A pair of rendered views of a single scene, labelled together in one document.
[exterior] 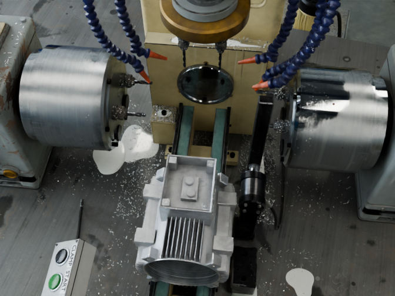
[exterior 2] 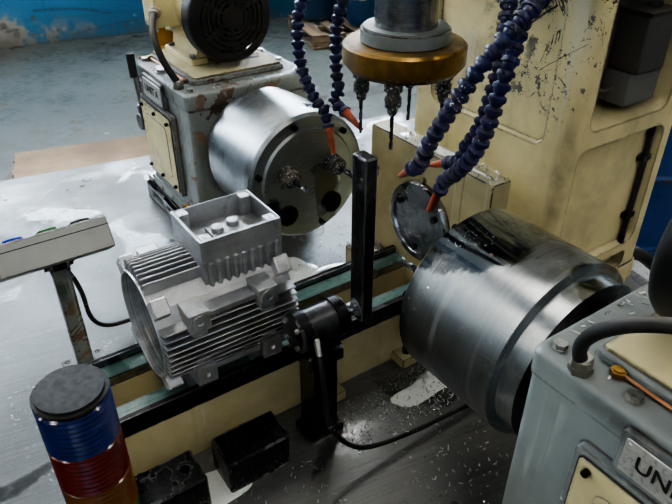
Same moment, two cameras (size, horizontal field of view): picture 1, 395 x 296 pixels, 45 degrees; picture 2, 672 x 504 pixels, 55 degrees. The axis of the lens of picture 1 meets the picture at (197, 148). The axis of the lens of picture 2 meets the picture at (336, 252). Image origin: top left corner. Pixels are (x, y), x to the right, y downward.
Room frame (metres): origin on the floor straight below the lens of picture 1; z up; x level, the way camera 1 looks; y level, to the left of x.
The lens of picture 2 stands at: (0.07, -0.67, 1.59)
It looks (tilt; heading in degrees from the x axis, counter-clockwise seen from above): 33 degrees down; 50
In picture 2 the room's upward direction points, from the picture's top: straight up
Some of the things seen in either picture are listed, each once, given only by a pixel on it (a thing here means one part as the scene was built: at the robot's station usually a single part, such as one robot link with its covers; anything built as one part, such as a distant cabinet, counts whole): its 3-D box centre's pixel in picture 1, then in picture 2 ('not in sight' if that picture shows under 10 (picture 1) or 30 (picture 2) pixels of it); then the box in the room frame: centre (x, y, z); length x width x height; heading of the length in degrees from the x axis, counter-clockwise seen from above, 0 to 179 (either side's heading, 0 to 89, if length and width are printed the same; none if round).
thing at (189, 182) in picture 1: (188, 190); (227, 236); (0.45, 0.02, 1.11); 0.12 x 0.11 x 0.07; 174
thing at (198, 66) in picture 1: (205, 86); (417, 221); (0.81, -0.02, 1.01); 0.15 x 0.02 x 0.15; 84
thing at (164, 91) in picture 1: (207, 78); (442, 231); (0.87, -0.03, 0.97); 0.30 x 0.11 x 0.34; 84
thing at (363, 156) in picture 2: (258, 137); (361, 241); (0.57, -0.13, 1.12); 0.04 x 0.03 x 0.26; 174
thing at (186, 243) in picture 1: (187, 228); (208, 299); (0.41, 0.02, 1.01); 0.20 x 0.19 x 0.19; 174
